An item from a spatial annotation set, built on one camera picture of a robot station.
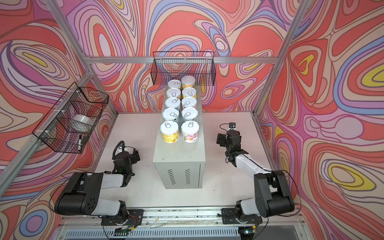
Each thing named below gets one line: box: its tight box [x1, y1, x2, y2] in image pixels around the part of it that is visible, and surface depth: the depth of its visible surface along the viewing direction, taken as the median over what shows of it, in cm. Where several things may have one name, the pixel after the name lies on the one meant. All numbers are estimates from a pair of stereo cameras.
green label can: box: [167, 79, 182, 90], surface depth 80 cm
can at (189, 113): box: [181, 107, 199, 122], surface depth 66 cm
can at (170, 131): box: [160, 120, 180, 144], surface depth 61 cm
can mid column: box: [166, 87, 181, 99], surface depth 75 cm
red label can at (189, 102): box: [181, 96, 198, 109], surface depth 71 cm
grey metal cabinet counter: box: [152, 85, 206, 189], surface depth 63 cm
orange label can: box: [181, 75, 196, 90], surface depth 78 cm
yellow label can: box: [182, 87, 197, 99], surface depth 75 cm
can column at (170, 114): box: [162, 107, 180, 121], surface depth 66 cm
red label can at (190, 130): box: [181, 120, 200, 143], surface depth 61 cm
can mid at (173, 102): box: [165, 97, 181, 110], surface depth 71 cm
